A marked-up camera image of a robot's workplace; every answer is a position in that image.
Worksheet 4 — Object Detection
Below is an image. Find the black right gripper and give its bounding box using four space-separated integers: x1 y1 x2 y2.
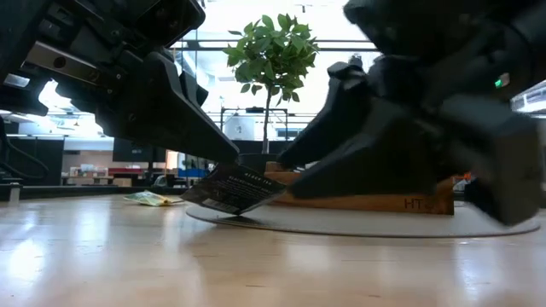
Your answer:
288 50 545 227

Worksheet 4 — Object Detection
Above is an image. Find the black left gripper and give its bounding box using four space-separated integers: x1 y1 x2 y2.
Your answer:
0 0 241 166

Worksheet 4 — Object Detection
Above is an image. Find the wooden tea box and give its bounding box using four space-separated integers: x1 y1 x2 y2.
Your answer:
263 160 456 217

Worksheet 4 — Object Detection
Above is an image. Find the black tea packet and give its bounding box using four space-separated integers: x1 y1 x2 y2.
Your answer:
180 163 288 217

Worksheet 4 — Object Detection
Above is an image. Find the green tea packet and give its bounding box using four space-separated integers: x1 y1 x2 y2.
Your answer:
122 189 185 208

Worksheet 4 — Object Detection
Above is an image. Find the white cylinder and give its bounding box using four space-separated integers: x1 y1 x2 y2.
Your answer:
224 117 257 141

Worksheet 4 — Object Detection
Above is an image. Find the black monitor on stand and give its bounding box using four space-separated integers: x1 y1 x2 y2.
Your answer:
113 136 168 164

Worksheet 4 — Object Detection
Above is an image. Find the round grey mat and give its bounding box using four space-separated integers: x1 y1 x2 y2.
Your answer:
185 203 542 239

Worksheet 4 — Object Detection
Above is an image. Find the green potted plant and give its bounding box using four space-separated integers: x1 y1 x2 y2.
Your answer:
222 14 320 174

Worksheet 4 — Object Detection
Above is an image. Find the black metal table frame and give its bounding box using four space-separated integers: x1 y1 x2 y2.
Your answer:
0 177 546 210

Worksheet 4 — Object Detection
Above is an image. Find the black partition wall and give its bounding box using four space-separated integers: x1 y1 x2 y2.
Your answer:
0 136 65 187

